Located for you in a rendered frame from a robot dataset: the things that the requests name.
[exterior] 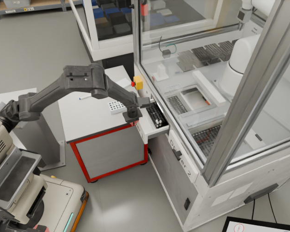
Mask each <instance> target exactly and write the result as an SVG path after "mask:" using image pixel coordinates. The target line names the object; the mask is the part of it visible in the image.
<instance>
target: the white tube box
mask: <svg viewBox="0 0 290 232"><path fill-rule="evenodd" d="M115 102H116V103H117V102H118V101H113V102H109V103H108V107H109V110H110V113H111V114H115V113H119V112H122V111H126V110H127V108H126V107H125V106H124V105H123V104H122V103H121V102H119V104H118V103H117V104H116V105H115ZM112 103H114V105H112Z"/></svg>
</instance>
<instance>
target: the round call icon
mask: <svg viewBox="0 0 290 232"><path fill-rule="evenodd" d="M245 225H246V224H241V223H235V226H234V229H233V232H244V228H245Z"/></svg>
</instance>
